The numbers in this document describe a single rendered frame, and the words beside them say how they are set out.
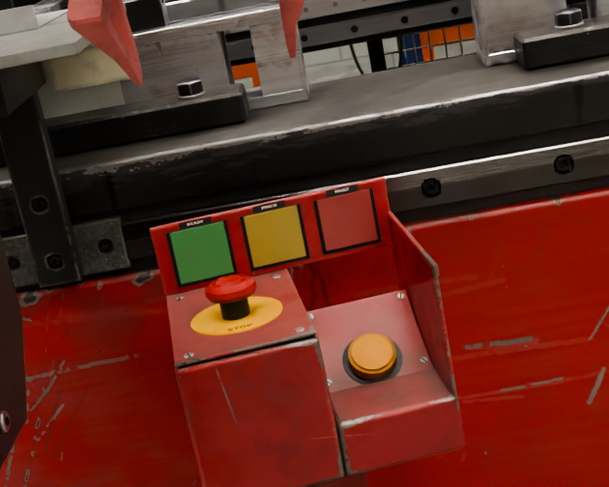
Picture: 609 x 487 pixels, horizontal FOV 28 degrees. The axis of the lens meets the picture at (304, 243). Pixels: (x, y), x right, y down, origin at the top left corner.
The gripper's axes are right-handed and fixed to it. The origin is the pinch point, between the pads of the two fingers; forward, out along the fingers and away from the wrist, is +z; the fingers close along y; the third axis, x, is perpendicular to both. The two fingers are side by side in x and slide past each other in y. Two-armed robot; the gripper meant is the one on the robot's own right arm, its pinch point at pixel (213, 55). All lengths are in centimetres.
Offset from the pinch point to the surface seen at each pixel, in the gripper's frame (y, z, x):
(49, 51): 14.5, 8.1, -16.0
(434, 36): -26, 122, -166
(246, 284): 2.4, 21.8, -1.1
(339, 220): -4.9, 26.3, -11.0
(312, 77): 16, 284, -375
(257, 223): 1.8, 24.6, -10.5
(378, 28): -11, 41, -57
